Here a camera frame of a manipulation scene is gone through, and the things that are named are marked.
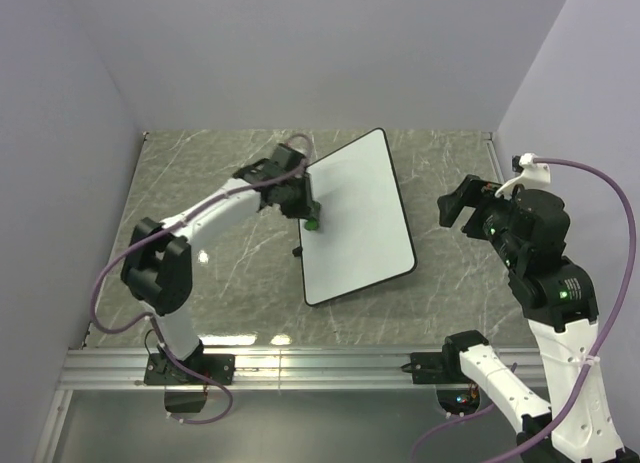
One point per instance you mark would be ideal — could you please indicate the green whiteboard eraser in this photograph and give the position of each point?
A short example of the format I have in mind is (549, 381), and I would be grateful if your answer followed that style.
(312, 224)

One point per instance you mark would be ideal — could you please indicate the white whiteboard black frame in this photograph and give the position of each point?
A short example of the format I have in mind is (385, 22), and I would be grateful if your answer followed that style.
(364, 237)

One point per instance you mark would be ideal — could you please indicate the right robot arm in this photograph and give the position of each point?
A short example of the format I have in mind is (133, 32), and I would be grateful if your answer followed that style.
(558, 300)

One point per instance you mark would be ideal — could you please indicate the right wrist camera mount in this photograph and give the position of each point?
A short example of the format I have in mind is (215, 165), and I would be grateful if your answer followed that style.
(529, 174)

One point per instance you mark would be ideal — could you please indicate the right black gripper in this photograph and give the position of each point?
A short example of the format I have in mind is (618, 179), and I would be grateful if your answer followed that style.
(474, 192)

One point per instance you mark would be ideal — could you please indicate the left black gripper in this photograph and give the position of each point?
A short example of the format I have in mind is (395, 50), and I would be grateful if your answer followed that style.
(305, 204)

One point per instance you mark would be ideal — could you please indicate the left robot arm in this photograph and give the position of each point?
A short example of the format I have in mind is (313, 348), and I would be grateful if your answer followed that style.
(158, 267)

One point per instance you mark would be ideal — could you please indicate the aluminium mounting rail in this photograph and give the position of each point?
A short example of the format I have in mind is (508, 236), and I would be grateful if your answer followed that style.
(335, 404)

